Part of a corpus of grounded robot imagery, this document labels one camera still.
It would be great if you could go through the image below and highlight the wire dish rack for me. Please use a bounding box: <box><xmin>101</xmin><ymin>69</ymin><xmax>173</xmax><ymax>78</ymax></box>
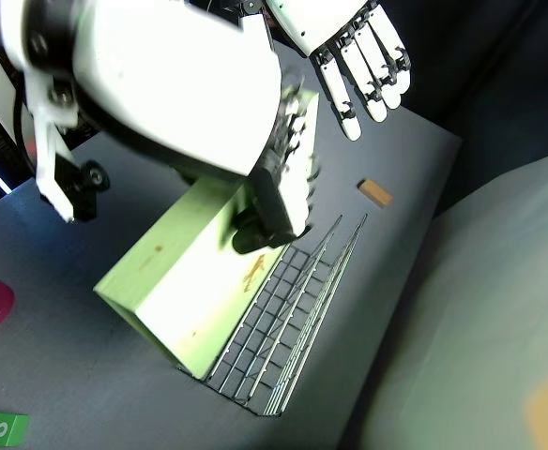
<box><xmin>205</xmin><ymin>214</ymin><xmax>369</xmax><ymax>418</ymax></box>

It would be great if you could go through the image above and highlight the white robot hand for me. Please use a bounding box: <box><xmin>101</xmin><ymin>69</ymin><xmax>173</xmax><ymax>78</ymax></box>
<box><xmin>71</xmin><ymin>0</ymin><xmax>322</xmax><ymax>256</ymax></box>
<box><xmin>264</xmin><ymin>0</ymin><xmax>415</xmax><ymax>142</ymax></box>

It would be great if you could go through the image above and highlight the green number block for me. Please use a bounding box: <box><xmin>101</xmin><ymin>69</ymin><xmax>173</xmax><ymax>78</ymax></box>
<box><xmin>0</xmin><ymin>411</ymin><xmax>31</xmax><ymax>447</ymax></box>

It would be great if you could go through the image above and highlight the small wooden block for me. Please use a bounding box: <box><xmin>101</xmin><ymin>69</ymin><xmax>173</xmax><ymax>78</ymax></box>
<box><xmin>357</xmin><ymin>178</ymin><xmax>394</xmax><ymax>209</ymax></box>

